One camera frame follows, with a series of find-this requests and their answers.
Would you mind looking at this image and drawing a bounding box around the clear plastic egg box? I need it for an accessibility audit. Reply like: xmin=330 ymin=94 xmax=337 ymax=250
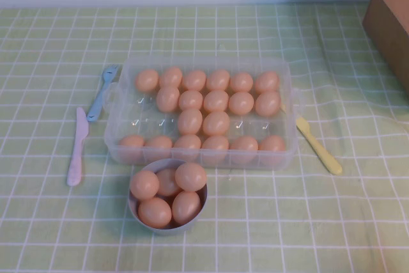
xmin=104 ymin=56 xmax=303 ymax=170

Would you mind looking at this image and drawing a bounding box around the brown cardboard box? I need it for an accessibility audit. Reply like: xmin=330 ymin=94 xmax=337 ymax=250
xmin=357 ymin=0 xmax=409 ymax=87

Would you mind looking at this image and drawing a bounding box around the light blue plastic fork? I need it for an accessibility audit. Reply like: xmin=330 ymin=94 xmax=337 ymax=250
xmin=86 ymin=63 xmax=122 ymax=123

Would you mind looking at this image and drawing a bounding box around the grey round bowl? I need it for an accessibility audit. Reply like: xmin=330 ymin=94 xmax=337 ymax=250
xmin=127 ymin=158 xmax=208 ymax=237

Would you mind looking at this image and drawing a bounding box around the yellow plastic knife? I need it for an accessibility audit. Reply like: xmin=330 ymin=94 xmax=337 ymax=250
xmin=281 ymin=104 xmax=343 ymax=176

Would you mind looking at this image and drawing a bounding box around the pink plastic knife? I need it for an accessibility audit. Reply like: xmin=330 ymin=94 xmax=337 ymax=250
xmin=66 ymin=106 xmax=90 ymax=187

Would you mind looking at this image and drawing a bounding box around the green checked tablecloth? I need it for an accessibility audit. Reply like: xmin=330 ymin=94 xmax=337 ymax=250
xmin=0 ymin=3 xmax=409 ymax=273

